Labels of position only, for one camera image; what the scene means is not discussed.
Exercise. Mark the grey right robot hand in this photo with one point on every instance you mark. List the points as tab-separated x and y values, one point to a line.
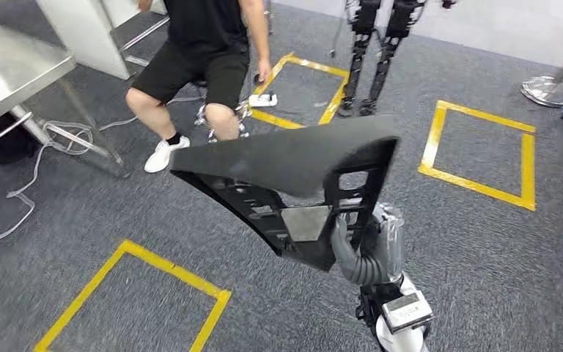
393	243

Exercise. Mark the person's left hand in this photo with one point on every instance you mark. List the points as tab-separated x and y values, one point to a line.
263	68

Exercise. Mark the black handheld controller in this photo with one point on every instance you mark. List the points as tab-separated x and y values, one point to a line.
259	80

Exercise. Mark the black plastic panel part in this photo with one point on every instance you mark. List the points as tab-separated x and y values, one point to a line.
272	160

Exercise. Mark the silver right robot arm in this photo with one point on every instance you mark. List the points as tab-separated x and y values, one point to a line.
403	345

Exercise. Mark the stainless steel workbench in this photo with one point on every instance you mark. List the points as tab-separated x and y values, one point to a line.
9	73
145	33

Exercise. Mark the white power strip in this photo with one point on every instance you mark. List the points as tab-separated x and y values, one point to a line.
262	100

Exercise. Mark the chrome leg stool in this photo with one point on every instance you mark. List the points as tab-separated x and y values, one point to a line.
242	114

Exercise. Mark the person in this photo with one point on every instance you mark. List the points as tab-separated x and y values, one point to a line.
199	48

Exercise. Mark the yellow floor tape square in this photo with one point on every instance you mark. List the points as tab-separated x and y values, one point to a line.
332	104
528	170
165	265

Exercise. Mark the black humanoid robot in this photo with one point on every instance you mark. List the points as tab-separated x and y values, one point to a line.
357	58

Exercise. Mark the white partition panel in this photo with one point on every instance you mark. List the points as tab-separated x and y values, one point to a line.
82	34

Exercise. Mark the chrome stanchion with round base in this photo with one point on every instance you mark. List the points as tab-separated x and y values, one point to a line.
546	91

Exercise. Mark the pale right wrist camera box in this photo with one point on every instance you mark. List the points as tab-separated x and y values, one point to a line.
408	311

